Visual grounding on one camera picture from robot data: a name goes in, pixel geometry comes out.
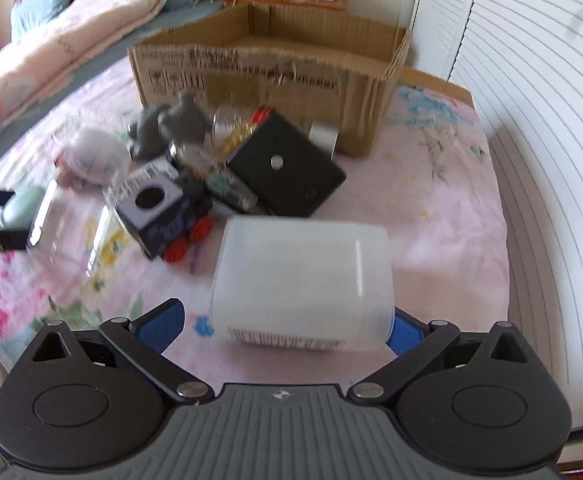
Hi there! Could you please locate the brown cardboard box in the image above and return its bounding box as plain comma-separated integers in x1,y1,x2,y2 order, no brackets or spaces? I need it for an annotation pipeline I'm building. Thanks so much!
128,3,411,157

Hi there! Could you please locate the green oval soap case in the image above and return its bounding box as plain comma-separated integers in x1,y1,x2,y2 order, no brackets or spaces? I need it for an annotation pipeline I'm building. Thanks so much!
0,185,46,230

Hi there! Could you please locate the clear plastic jar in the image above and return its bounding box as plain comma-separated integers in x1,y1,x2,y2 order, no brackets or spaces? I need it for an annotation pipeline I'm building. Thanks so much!
28,125,131,281

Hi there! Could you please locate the white translucent plastic box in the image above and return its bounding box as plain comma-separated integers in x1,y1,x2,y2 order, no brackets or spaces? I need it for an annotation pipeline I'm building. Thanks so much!
210,217,395,351

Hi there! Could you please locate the silver metal cylinder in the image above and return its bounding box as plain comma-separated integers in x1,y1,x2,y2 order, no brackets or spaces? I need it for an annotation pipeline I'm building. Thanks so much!
309,122,339,157

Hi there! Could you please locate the black toy train car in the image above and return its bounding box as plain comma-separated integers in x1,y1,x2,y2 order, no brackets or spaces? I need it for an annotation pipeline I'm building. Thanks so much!
106,167,213,263

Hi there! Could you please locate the pink floral bedsheet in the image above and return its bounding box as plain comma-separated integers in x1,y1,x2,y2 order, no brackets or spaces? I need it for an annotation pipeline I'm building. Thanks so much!
0,70,509,388

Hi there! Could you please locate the wooden nightstand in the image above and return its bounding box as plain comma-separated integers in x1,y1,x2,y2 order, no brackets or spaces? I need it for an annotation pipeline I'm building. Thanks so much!
225,0,349,12

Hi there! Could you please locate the grey cartoon animal figure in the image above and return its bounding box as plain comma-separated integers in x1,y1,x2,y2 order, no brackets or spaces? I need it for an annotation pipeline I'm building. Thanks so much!
128,91,211,162

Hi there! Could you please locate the clear bottle with red cap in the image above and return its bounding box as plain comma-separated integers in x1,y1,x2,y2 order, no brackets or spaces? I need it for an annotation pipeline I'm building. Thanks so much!
211,104,275,158

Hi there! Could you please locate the black square device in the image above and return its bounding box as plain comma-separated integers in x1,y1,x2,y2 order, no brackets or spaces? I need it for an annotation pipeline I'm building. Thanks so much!
226,112,347,218

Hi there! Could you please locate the pink floral quilt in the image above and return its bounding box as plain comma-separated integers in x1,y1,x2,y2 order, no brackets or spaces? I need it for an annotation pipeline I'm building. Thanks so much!
0,0,168,133

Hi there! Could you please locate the white louvered closet door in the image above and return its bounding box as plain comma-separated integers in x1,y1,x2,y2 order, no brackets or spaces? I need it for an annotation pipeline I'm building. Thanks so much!
411,0,583,429

